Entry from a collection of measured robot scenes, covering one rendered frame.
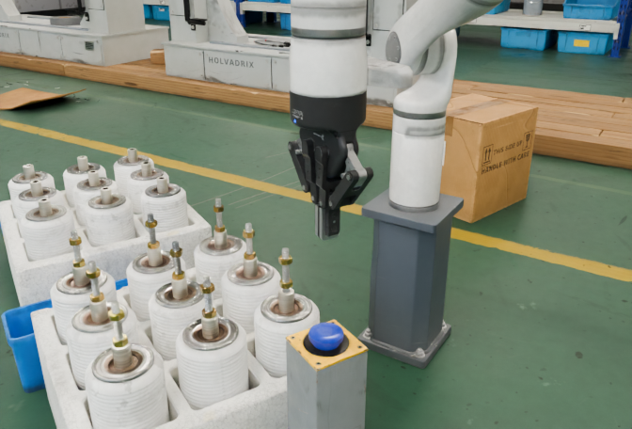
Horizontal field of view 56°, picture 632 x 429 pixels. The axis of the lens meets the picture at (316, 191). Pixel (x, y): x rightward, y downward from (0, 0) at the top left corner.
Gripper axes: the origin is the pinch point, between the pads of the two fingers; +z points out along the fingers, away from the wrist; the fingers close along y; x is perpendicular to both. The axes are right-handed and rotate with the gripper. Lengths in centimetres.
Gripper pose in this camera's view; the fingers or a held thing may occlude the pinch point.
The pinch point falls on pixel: (327, 220)
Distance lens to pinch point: 63.4
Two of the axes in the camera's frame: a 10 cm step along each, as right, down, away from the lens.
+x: 8.5, -2.0, 4.9
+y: 5.3, 3.2, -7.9
